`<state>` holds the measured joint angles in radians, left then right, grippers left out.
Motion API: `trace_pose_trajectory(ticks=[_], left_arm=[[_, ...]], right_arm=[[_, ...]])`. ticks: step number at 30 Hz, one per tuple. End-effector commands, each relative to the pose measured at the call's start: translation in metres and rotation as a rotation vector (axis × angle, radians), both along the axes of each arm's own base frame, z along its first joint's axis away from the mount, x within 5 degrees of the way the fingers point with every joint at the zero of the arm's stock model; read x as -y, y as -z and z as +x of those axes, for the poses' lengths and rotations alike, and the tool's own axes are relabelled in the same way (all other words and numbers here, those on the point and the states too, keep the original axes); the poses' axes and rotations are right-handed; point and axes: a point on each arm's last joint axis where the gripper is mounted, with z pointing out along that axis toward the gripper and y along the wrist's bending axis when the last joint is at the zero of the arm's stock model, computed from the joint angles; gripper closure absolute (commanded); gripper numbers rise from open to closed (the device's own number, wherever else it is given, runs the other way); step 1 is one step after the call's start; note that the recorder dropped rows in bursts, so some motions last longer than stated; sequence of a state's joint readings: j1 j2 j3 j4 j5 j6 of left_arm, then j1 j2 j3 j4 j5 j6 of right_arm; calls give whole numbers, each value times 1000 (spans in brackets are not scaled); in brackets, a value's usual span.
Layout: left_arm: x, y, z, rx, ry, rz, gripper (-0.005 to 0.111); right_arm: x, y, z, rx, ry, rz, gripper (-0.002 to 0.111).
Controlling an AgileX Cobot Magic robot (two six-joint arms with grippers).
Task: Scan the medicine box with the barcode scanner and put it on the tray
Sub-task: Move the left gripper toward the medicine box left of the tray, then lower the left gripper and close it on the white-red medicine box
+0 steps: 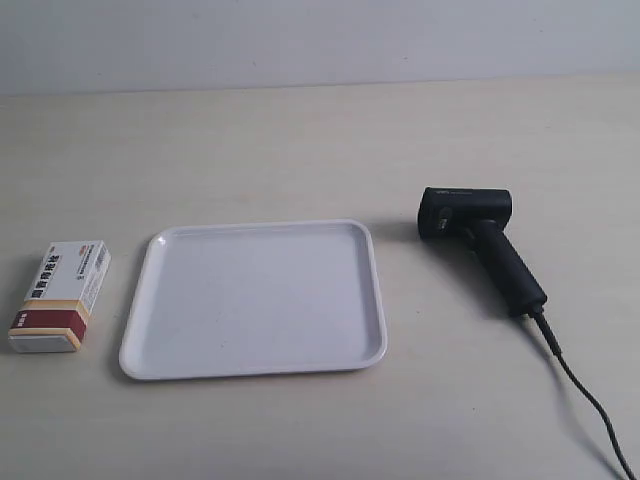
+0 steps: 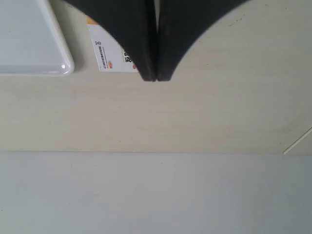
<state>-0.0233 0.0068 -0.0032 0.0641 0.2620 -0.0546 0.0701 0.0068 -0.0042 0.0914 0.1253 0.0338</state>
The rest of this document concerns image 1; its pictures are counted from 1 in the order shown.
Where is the white red medicine box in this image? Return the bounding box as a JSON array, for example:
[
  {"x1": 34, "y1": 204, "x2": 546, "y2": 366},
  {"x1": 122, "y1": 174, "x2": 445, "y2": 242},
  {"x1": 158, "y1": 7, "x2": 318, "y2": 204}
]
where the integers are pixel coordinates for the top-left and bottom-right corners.
[{"x1": 8, "y1": 240, "x2": 111, "y2": 354}]

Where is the black handheld barcode scanner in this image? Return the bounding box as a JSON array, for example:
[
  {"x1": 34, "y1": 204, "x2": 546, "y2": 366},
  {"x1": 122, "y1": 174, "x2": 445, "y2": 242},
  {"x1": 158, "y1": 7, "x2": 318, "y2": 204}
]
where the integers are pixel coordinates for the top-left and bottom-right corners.
[{"x1": 417, "y1": 187, "x2": 547, "y2": 318}]

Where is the black scanner cable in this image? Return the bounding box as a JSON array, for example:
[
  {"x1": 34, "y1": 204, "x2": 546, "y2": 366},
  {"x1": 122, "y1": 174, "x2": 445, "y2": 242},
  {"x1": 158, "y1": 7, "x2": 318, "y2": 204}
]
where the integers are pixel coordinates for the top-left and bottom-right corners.
[{"x1": 529, "y1": 310, "x2": 640, "y2": 480}]

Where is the white plastic tray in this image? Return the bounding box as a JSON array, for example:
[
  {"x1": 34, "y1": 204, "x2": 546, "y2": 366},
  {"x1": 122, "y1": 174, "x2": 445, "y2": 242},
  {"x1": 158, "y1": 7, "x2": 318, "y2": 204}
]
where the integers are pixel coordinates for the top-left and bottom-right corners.
[{"x1": 119, "y1": 219, "x2": 388, "y2": 381}]

